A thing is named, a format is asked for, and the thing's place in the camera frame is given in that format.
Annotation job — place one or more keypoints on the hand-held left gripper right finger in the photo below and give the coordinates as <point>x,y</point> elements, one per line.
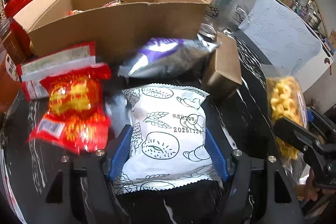
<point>218,155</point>

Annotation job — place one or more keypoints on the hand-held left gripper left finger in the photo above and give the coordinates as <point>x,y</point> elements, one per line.
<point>119,153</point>

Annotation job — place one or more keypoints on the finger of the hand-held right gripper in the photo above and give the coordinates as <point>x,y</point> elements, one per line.
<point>296,134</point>
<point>324,124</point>

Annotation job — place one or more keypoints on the yellow puffed snack bag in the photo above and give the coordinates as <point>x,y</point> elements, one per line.
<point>282,98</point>

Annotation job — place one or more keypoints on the white patterned bread packet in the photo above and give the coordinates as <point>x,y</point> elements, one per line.
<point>168,134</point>

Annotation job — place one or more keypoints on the gold rectangular box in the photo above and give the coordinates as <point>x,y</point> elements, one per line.
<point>223,69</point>

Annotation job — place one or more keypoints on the silver purple snack bag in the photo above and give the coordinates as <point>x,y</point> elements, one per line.
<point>173,56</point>

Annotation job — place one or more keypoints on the cardboard box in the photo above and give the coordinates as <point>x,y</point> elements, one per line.
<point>118,27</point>

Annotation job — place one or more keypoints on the person's right hand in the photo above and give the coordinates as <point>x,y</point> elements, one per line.
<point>308,191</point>

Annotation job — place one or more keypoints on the large pale board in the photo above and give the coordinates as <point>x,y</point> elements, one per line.
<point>315,85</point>

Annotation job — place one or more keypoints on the red yellow snack packet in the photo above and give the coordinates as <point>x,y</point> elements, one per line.
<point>73,106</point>

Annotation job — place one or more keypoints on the light blue covered chair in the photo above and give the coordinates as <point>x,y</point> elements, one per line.
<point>283,35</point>

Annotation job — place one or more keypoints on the red white sealed packet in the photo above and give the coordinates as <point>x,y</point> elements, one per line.
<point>55,57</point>

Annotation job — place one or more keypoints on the glass mug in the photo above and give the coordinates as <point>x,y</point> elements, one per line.
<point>225,11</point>

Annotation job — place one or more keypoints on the red pink snack packet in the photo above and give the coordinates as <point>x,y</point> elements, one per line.
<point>114,3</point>

